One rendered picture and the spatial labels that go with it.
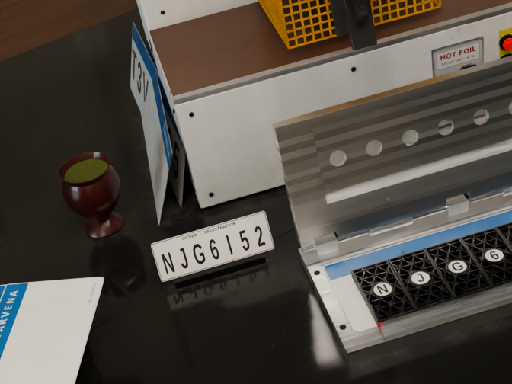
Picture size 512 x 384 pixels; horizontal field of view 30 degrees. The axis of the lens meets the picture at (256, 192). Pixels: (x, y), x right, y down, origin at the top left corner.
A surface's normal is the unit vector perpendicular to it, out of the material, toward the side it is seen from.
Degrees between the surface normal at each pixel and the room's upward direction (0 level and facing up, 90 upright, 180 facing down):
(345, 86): 90
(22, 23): 0
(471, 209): 0
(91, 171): 0
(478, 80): 79
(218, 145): 90
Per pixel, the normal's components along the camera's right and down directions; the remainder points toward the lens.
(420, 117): 0.21, 0.39
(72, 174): -0.17, -0.78
